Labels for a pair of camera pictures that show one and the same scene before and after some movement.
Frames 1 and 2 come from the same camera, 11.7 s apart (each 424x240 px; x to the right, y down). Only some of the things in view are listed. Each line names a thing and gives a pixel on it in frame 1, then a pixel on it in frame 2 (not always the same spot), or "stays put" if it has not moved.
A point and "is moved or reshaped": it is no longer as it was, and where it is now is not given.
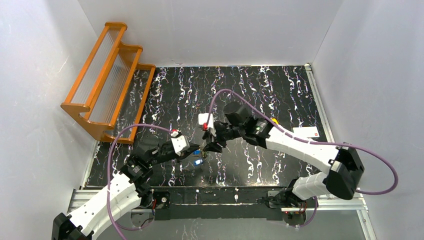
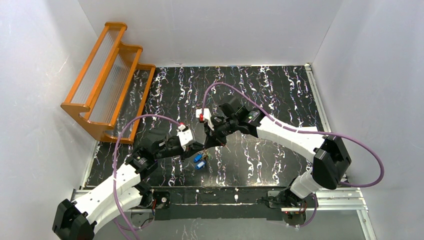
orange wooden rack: (109, 98) stays put
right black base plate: (310, 203) stays put
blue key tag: (198, 162) is moved or reshaped
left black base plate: (162, 199) stays put
